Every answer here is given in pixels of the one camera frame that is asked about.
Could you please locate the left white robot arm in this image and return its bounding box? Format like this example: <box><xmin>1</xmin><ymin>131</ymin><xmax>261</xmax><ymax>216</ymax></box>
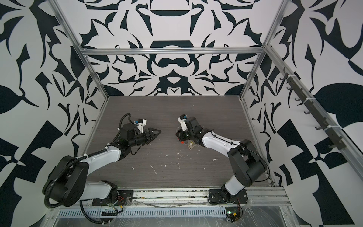
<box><xmin>43</xmin><ymin>113</ymin><xmax>161</xmax><ymax>209</ymax></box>

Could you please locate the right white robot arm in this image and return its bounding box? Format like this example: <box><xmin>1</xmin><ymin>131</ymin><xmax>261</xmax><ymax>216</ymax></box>
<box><xmin>176</xmin><ymin>114</ymin><xmax>269</xmax><ymax>197</ymax></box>

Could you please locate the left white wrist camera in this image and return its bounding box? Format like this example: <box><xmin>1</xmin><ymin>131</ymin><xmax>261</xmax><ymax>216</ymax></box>
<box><xmin>134</xmin><ymin>119</ymin><xmax>147</xmax><ymax>133</ymax></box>

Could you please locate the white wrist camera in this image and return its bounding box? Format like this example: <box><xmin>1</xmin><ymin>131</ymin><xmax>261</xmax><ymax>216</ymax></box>
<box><xmin>134</xmin><ymin>119</ymin><xmax>147</xmax><ymax>133</ymax></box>
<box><xmin>178</xmin><ymin>114</ymin><xmax>188</xmax><ymax>131</ymax></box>

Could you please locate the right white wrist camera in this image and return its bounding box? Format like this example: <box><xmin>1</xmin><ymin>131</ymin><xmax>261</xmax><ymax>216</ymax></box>
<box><xmin>178</xmin><ymin>114</ymin><xmax>188</xmax><ymax>131</ymax></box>

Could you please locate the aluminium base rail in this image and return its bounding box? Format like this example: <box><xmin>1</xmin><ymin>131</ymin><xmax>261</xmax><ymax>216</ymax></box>
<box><xmin>76</xmin><ymin>186</ymin><xmax>291</xmax><ymax>206</ymax></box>

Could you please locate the white slotted cable duct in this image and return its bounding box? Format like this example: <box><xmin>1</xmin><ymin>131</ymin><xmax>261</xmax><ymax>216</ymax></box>
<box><xmin>56</xmin><ymin>206</ymin><xmax>227</xmax><ymax>218</ymax></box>

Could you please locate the black wall hook rack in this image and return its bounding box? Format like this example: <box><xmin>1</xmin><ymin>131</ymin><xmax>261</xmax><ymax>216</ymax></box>
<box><xmin>281</xmin><ymin>71</ymin><xmax>347</xmax><ymax>150</ymax></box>

